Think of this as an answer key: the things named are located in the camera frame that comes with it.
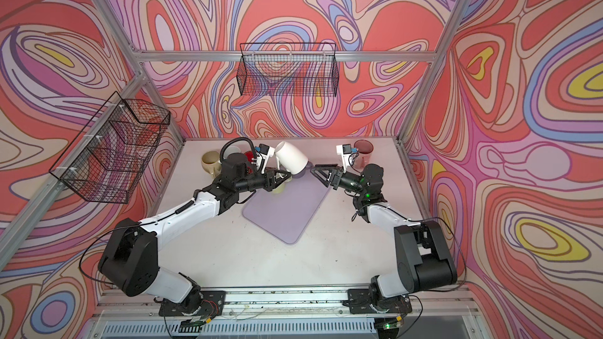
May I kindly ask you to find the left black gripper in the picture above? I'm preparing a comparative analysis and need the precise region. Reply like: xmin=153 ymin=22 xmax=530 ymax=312
xmin=233 ymin=167 xmax=291 ymax=196

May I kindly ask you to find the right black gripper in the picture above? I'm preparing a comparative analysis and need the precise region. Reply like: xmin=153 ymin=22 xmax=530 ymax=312
xmin=310 ymin=163 xmax=366 ymax=196

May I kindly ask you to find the light green mug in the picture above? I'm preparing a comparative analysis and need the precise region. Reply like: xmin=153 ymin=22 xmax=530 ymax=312
xmin=272 ymin=180 xmax=288 ymax=194

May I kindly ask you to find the white mug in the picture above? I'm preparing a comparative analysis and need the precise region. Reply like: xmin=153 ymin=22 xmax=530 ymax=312
xmin=275 ymin=141 xmax=309 ymax=175

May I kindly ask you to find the red mug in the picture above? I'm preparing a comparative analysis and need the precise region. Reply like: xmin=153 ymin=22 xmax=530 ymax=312
xmin=244 ymin=151 xmax=256 ymax=166

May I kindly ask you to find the pink patterned mug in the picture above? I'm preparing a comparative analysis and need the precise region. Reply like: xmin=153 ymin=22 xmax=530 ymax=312
xmin=353 ymin=139 xmax=374 ymax=172

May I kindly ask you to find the light blue mug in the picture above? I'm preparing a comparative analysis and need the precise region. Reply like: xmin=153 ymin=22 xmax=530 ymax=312
xmin=223 ymin=145 xmax=241 ymax=159

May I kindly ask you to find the beige speckled mug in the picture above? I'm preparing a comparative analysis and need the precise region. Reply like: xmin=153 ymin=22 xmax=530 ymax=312
xmin=201 ymin=151 xmax=221 ymax=179

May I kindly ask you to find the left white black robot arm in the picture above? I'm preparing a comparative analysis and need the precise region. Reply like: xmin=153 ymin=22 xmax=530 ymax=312
xmin=97 ymin=138 xmax=309 ymax=316

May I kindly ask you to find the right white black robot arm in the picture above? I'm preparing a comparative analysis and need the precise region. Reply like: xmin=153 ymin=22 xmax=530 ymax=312
xmin=311 ymin=163 xmax=459 ymax=314

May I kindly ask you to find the purple mug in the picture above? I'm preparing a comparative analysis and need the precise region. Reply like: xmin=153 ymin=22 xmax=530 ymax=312
xmin=292 ymin=162 xmax=313 ymax=179

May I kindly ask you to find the lavender plastic tray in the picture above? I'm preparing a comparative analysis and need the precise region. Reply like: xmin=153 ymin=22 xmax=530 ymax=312
xmin=242 ymin=165 xmax=328 ymax=245

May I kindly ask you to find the black wire basket back wall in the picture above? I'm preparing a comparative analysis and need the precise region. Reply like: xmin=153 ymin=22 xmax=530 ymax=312
xmin=236 ymin=42 xmax=339 ymax=97

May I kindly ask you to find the black wire basket wall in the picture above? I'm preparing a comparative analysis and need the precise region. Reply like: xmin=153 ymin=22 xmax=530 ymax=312
xmin=49 ymin=93 xmax=171 ymax=204
xmin=236 ymin=42 xmax=339 ymax=97

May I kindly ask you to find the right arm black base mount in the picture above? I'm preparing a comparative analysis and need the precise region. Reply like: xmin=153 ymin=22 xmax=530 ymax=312
xmin=342 ymin=287 xmax=412 ymax=316

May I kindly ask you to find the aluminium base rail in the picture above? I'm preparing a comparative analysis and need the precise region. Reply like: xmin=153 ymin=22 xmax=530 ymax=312
xmin=84 ymin=285 xmax=491 ymax=338

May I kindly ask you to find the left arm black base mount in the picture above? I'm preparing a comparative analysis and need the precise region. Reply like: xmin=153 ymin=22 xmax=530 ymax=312
xmin=159 ymin=290 xmax=226 ymax=318

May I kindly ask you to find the black wire basket left wall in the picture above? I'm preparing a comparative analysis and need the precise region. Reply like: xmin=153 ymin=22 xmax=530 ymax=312
xmin=49 ymin=93 xmax=171 ymax=204

